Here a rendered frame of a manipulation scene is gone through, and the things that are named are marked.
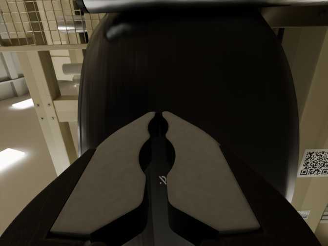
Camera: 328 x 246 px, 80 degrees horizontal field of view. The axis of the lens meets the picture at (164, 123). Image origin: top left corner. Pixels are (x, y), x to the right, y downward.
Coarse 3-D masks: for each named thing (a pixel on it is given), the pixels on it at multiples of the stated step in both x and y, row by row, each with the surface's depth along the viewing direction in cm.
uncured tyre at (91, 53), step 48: (96, 48) 25; (144, 48) 23; (192, 48) 23; (240, 48) 23; (96, 96) 22; (144, 96) 22; (192, 96) 21; (240, 96) 21; (288, 96) 23; (96, 144) 22; (240, 144) 21; (288, 144) 22; (288, 192) 24; (144, 240) 24
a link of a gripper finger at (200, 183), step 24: (168, 120) 11; (168, 144) 9; (192, 144) 9; (216, 144) 9; (192, 168) 8; (216, 168) 8; (168, 192) 7; (192, 192) 7; (216, 192) 7; (240, 192) 7; (168, 216) 7; (192, 216) 6; (216, 216) 6; (240, 216) 6; (192, 240) 7
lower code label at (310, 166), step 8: (304, 152) 42; (312, 152) 42; (320, 152) 42; (304, 160) 43; (312, 160) 43; (320, 160) 43; (304, 168) 44; (312, 168) 44; (320, 168) 44; (304, 176) 45; (312, 176) 45; (320, 176) 45
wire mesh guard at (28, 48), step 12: (24, 0) 66; (36, 0) 66; (48, 0) 66; (60, 0) 65; (0, 12) 67; (12, 12) 67; (24, 12) 67; (36, 12) 67; (48, 24) 69; (0, 36) 71; (84, 36) 70; (0, 48) 71; (12, 48) 71; (24, 48) 71; (36, 48) 71; (48, 48) 71; (60, 48) 71; (72, 48) 71; (84, 48) 71
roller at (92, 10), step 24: (96, 0) 24; (120, 0) 24; (144, 0) 24; (168, 0) 24; (192, 0) 24; (216, 0) 24; (240, 0) 24; (264, 0) 24; (288, 0) 24; (312, 0) 24
